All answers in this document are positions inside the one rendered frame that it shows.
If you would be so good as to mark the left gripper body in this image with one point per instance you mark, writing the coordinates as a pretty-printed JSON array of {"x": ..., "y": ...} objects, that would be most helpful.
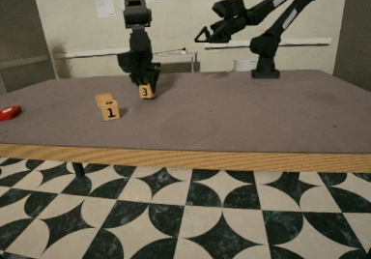
[{"x": 218, "y": 36}]

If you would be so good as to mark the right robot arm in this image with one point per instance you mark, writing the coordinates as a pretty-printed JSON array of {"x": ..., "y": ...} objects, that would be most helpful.
[{"x": 136, "y": 13}]

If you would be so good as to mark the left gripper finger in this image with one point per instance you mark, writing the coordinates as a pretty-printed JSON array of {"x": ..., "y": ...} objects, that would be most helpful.
[
  {"x": 204, "y": 29},
  {"x": 224, "y": 35}
]

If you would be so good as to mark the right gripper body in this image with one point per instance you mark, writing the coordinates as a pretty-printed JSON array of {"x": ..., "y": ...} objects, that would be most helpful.
[{"x": 148, "y": 69}]

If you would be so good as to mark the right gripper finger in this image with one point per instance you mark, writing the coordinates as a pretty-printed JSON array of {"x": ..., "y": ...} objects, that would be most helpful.
[
  {"x": 134, "y": 79},
  {"x": 150, "y": 77}
]

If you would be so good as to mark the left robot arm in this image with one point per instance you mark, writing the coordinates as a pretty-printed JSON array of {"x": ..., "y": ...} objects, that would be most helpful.
[{"x": 268, "y": 43}]

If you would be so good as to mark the tan cube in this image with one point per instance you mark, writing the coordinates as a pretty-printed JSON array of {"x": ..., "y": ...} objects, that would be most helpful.
[
  {"x": 145, "y": 91},
  {"x": 110, "y": 110}
]

